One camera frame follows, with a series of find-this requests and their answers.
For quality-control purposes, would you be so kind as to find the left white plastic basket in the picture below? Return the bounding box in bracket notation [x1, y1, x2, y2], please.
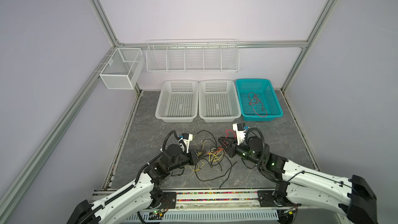
[155, 80, 199, 123]

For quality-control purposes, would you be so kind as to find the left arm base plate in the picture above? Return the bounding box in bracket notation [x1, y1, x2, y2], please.
[150, 191, 177, 209]

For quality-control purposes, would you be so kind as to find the long red cable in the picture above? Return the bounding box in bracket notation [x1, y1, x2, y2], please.
[247, 91, 268, 118]

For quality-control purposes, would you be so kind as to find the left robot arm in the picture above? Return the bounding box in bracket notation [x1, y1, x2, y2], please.
[67, 130, 207, 224]

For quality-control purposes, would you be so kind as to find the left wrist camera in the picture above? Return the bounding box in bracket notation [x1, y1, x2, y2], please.
[179, 133, 193, 153]

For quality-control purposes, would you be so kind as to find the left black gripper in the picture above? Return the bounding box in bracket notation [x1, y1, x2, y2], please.
[169, 148, 206, 172]

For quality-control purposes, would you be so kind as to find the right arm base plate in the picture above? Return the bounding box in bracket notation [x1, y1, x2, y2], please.
[257, 190, 291, 207]

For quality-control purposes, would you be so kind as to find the middle white plastic basket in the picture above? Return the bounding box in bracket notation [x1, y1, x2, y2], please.
[199, 80, 241, 123]

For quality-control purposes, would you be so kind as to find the teal plastic basket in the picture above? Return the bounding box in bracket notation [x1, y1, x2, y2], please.
[235, 79, 284, 121]

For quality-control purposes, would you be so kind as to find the cable bundle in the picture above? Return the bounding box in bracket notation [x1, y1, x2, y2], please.
[186, 129, 238, 190]

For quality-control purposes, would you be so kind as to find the white plastic basket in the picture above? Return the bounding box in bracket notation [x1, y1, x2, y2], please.
[155, 80, 199, 123]
[199, 80, 241, 123]

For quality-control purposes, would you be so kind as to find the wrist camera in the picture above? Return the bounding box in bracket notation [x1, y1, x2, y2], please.
[179, 133, 193, 153]
[233, 122, 248, 145]

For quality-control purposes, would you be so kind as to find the front aluminium rail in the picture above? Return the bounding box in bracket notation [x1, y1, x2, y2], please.
[88, 187, 349, 214]

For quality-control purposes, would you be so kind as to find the white slotted cable duct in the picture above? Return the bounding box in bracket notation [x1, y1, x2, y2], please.
[141, 209, 279, 224]

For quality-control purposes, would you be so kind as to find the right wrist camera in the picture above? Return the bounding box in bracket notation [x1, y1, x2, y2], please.
[233, 122, 248, 145]

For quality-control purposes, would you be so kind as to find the white mesh wall box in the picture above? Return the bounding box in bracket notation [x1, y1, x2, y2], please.
[99, 48, 145, 90]

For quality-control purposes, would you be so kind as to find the long white wire rack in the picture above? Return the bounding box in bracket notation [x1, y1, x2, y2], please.
[146, 39, 240, 73]

